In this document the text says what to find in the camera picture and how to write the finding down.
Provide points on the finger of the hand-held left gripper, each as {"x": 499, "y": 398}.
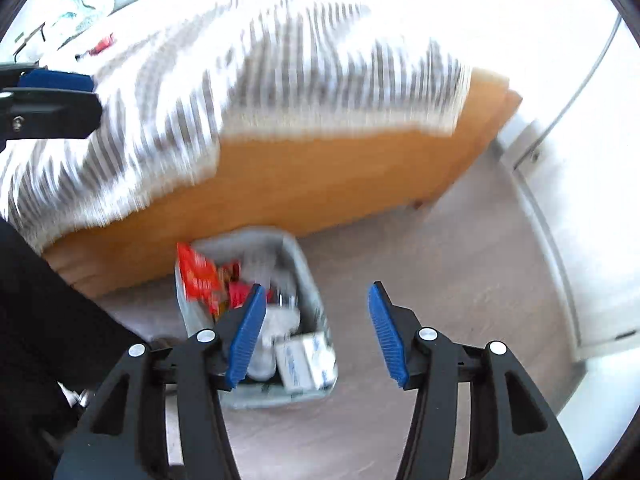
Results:
{"x": 55, "y": 81}
{"x": 50, "y": 115}

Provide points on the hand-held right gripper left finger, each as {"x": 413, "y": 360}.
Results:
{"x": 247, "y": 335}

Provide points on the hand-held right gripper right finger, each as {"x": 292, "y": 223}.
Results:
{"x": 387, "y": 335}

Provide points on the white plastic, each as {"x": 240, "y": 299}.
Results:
{"x": 275, "y": 325}

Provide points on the small red wrapper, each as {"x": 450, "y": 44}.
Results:
{"x": 102, "y": 45}

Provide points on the white printed carton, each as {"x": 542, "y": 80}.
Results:
{"x": 305, "y": 360}

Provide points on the red snack packet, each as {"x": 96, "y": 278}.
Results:
{"x": 197, "y": 275}

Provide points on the grey trash bin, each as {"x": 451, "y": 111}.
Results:
{"x": 300, "y": 260}

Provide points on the person's black trousers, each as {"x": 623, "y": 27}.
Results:
{"x": 40, "y": 335}

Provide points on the white wardrobe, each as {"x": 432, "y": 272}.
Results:
{"x": 590, "y": 210}

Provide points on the checkered blanket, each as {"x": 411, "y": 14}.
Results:
{"x": 300, "y": 60}

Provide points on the wooden bed frame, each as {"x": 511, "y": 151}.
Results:
{"x": 325, "y": 175}

